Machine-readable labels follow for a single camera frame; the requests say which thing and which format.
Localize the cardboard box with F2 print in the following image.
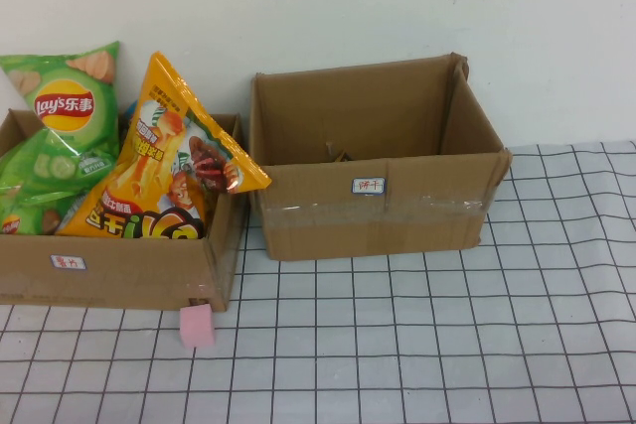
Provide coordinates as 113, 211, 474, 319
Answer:
0, 107, 250, 314

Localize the green Lay's cucumber chips bag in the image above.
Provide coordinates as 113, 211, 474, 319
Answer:
0, 40, 122, 198

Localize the large orange snack bag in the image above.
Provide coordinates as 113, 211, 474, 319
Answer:
55, 50, 274, 242

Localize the blue and white snack bag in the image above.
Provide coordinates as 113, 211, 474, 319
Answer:
118, 99, 139, 133

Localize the taped cardboard box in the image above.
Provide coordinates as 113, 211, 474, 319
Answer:
248, 52, 514, 262

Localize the white black-checked tablecloth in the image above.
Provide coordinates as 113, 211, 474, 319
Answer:
0, 140, 636, 424

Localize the pink foam cube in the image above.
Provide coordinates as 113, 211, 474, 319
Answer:
178, 305, 218, 351

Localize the white label with red writing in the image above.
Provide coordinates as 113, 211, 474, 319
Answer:
49, 253, 87, 271

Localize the crumpled green Lay's chips bag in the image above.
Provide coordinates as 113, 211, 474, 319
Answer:
0, 128, 79, 237

